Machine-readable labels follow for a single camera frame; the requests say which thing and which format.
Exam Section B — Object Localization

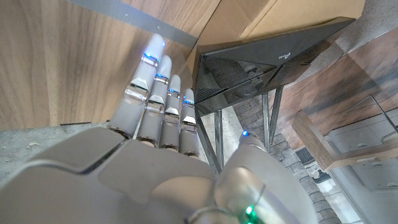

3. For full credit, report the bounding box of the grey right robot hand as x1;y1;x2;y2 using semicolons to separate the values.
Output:
0;33;318;224

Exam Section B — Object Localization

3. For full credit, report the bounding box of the black router with antennas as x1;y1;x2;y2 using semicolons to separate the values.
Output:
192;17;357;174

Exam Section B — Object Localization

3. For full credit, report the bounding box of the flat cardboard packing box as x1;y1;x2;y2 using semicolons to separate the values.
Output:
185;0;366;75

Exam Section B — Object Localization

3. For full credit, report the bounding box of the grey tape strip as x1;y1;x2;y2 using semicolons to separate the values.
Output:
67;0;199;49

